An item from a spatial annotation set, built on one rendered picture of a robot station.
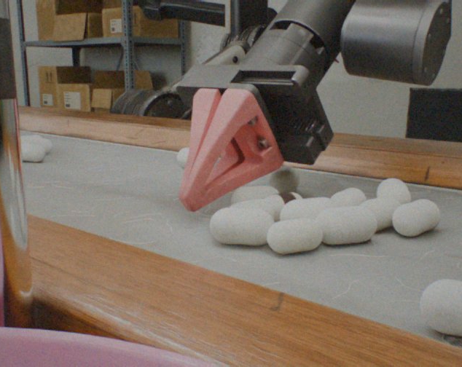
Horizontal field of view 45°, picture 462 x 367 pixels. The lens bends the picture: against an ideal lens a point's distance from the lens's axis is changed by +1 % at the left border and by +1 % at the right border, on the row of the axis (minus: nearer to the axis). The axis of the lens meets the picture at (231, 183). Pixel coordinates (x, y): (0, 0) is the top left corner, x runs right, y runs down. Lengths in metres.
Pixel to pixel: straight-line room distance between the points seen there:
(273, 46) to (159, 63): 3.13
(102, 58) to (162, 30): 0.91
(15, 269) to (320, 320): 0.09
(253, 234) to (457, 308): 0.12
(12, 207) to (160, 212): 0.22
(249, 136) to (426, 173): 0.18
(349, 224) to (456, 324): 0.11
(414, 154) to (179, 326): 0.38
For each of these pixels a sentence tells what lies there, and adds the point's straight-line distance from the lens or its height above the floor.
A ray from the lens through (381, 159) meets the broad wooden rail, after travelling 0.51.
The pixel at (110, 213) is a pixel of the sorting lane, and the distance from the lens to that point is 0.38.
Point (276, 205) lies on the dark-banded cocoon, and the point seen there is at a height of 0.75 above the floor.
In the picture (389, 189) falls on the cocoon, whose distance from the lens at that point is 0.38.
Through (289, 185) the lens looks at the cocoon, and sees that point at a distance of 0.41.
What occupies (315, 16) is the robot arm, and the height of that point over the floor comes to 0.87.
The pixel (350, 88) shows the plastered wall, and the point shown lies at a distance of 2.67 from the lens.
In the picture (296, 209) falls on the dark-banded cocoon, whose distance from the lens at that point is 0.32.
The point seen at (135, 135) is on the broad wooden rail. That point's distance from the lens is 0.71.
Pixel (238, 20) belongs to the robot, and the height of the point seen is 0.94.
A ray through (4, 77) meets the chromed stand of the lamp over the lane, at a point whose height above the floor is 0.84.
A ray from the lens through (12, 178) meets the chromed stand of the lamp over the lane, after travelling 0.17.
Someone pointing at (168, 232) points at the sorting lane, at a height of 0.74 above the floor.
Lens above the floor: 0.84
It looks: 12 degrees down
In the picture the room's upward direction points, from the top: straight up
